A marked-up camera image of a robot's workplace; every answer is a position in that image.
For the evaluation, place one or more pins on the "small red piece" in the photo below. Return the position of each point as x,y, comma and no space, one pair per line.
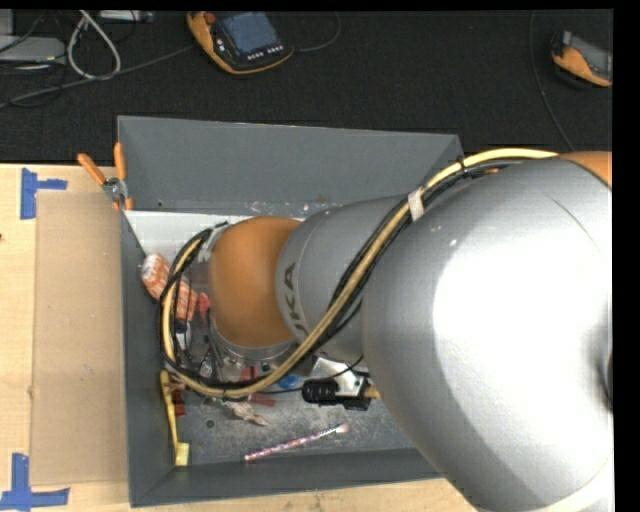
262,400

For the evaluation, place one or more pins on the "beige crumpled wrapper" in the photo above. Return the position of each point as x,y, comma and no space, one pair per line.
247,413

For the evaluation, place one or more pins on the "small blue round piece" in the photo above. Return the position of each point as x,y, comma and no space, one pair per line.
288,383

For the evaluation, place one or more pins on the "red flat piece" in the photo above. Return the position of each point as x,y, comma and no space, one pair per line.
203,303

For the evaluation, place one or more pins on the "yellow long tool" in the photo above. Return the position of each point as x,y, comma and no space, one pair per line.
173,425

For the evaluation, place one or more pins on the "pink striped stick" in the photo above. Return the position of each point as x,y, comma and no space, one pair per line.
295,442

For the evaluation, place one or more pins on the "orange and white packet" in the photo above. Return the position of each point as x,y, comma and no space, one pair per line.
154,274

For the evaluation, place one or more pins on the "brown cardboard board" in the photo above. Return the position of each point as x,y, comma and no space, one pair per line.
75,340

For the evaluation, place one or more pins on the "grey metal bin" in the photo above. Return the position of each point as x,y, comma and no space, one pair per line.
280,165

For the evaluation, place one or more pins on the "black cylinder on white bracket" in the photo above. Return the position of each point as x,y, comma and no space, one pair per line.
320,391

